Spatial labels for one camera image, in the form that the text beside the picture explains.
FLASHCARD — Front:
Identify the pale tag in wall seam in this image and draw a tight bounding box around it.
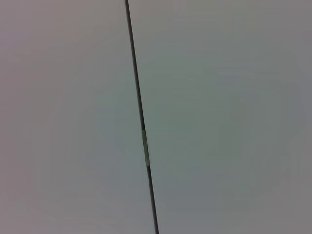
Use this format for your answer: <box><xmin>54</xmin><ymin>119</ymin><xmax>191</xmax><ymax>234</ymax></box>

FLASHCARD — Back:
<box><xmin>141</xmin><ymin>129</ymin><xmax>151</xmax><ymax>167</ymax></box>

